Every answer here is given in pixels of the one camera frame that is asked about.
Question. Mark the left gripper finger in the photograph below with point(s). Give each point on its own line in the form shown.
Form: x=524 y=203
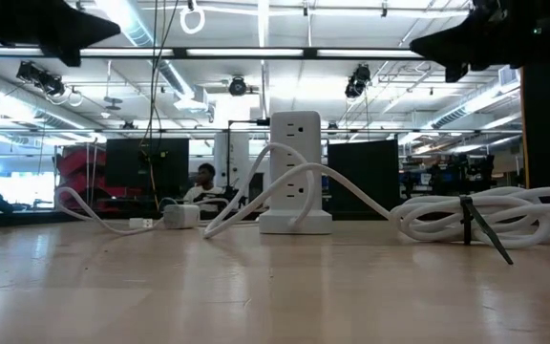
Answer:
x=41 y=21

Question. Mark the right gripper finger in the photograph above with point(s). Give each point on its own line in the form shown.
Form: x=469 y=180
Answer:
x=471 y=43

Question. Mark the white power strip tower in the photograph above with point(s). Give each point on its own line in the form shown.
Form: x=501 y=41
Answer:
x=296 y=129

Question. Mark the white USB wall charger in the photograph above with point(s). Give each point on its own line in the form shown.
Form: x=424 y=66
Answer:
x=182 y=216

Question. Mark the black background robot rig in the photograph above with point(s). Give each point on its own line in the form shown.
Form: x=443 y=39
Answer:
x=456 y=174

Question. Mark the red storage rack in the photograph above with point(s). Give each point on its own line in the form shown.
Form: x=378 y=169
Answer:
x=77 y=165

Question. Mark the black monitor screen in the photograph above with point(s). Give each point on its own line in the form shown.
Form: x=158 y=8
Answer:
x=127 y=167

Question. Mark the black freestanding board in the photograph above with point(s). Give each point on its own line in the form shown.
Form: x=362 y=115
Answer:
x=363 y=177

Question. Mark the person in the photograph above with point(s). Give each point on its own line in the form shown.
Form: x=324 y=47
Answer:
x=205 y=172

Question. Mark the black ceiling-hung camera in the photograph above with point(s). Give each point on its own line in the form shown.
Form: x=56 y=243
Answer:
x=357 y=83
x=41 y=79
x=238 y=87

